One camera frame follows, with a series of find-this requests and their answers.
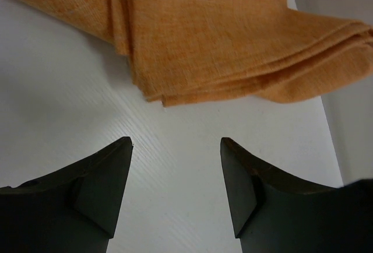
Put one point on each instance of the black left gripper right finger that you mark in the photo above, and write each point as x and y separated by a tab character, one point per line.
275	211

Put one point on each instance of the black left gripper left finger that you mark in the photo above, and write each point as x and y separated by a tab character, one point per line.
74	209

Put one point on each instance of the orange cloth placemat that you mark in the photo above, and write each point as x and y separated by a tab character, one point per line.
191	51

